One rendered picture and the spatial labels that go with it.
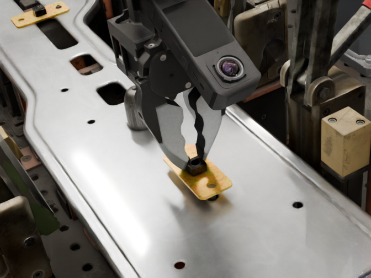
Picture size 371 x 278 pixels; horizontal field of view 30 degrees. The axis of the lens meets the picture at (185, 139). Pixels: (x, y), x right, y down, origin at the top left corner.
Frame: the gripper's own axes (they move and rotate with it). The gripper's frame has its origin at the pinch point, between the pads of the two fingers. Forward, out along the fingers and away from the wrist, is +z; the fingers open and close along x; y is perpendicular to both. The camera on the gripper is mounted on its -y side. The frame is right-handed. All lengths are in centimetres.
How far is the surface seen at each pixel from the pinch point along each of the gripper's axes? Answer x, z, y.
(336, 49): -17.1, -6.0, -0.8
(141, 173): 4.3, 2.9, 4.6
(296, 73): -13.3, -3.9, 0.9
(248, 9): -18.3, -3.3, 17.1
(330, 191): -9.2, 2.8, -9.6
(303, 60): -14.2, -5.0, 0.9
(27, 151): 7, 32, 57
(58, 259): 11.7, 32.5, 28.7
